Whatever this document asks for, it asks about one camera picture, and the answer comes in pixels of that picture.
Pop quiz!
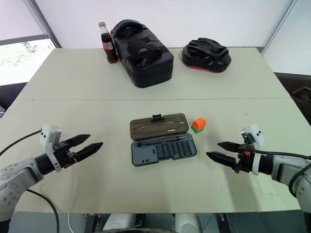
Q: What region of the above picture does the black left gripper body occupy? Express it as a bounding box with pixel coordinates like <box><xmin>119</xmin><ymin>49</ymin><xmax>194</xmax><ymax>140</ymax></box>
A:
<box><xmin>52</xmin><ymin>140</ymin><xmax>77</xmax><ymax>169</ymax></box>

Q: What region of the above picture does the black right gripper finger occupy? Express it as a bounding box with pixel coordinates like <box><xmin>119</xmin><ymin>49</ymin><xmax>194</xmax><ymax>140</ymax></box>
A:
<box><xmin>217</xmin><ymin>141</ymin><xmax>242</xmax><ymax>154</ymax></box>
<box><xmin>206</xmin><ymin>151</ymin><xmax>238</xmax><ymax>168</ymax></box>

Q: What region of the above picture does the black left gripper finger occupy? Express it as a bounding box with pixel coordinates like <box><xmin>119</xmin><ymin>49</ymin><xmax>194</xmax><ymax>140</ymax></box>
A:
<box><xmin>73</xmin><ymin>142</ymin><xmax>104</xmax><ymax>163</ymax></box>
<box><xmin>65</xmin><ymin>134</ymin><xmax>91</xmax><ymax>148</ymax></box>

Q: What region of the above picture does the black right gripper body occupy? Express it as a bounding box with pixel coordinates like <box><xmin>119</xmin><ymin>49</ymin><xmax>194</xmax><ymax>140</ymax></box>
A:
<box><xmin>232</xmin><ymin>143</ymin><xmax>255</xmax><ymax>174</ymax></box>

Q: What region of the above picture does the orange green house block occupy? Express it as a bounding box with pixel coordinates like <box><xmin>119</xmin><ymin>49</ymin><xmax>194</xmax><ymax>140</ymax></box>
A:
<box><xmin>190</xmin><ymin>117</ymin><xmax>207</xmax><ymax>134</ymax></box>

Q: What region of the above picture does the screwdriver bit set case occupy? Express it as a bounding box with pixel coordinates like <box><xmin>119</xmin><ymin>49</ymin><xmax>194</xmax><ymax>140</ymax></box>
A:
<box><xmin>129</xmin><ymin>113</ymin><xmax>198</xmax><ymax>168</ymax></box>

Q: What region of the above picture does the white rounded robot leg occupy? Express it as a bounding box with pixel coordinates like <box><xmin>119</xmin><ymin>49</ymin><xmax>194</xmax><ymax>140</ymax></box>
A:
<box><xmin>174</xmin><ymin>213</ymin><xmax>203</xmax><ymax>233</ymax></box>
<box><xmin>102</xmin><ymin>213</ymin><xmax>137</xmax><ymax>232</ymax></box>

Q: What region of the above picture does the dark bin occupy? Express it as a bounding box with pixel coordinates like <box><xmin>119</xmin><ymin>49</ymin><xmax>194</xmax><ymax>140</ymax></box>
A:
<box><xmin>274</xmin><ymin>72</ymin><xmax>311</xmax><ymax>133</ymax></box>

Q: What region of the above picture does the black red boxing pad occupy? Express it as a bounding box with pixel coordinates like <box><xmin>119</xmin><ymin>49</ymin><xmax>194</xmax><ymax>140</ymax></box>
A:
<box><xmin>181</xmin><ymin>37</ymin><xmax>232</xmax><ymax>74</ymax></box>

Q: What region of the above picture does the glass cola bottle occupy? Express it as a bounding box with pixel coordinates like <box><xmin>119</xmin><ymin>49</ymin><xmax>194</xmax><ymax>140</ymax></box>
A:
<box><xmin>98</xmin><ymin>21</ymin><xmax>120</xmax><ymax>65</ymax></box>

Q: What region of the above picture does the black hard carry case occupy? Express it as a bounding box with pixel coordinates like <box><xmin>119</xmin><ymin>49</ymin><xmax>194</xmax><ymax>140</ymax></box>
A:
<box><xmin>109</xmin><ymin>19</ymin><xmax>175</xmax><ymax>89</ymax></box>

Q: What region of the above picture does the dark horizontal window bar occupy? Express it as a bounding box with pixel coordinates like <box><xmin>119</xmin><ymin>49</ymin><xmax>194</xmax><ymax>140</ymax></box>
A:
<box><xmin>0</xmin><ymin>34</ymin><xmax>51</xmax><ymax>46</ymax></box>

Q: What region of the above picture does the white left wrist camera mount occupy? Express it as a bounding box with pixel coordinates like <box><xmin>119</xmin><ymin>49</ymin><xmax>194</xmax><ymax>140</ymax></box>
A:
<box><xmin>40</xmin><ymin>124</ymin><xmax>62</xmax><ymax>173</ymax></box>

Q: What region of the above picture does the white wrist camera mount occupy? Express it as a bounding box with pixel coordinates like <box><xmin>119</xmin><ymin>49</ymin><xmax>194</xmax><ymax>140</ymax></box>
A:
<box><xmin>240</xmin><ymin>124</ymin><xmax>265</xmax><ymax>176</ymax></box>
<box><xmin>40</xmin><ymin>124</ymin><xmax>62</xmax><ymax>173</ymax></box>

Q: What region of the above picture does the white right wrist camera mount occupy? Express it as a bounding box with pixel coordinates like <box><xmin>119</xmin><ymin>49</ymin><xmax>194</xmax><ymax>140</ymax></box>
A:
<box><xmin>240</xmin><ymin>124</ymin><xmax>265</xmax><ymax>176</ymax></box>

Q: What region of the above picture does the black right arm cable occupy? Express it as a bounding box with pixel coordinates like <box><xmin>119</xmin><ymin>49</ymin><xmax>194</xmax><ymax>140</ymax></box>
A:
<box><xmin>244</xmin><ymin>134</ymin><xmax>311</xmax><ymax>195</ymax></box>

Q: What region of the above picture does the black bracket under table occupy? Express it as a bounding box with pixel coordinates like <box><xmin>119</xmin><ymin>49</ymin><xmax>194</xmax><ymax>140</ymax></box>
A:
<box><xmin>84</xmin><ymin>213</ymin><xmax>101</xmax><ymax>232</ymax></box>

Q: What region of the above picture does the grey slanted frame post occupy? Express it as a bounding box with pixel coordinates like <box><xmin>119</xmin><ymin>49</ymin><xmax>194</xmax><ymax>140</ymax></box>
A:
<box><xmin>23</xmin><ymin>0</ymin><xmax>63</xmax><ymax>49</ymax></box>
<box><xmin>258</xmin><ymin>0</ymin><xmax>298</xmax><ymax>55</ymax></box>

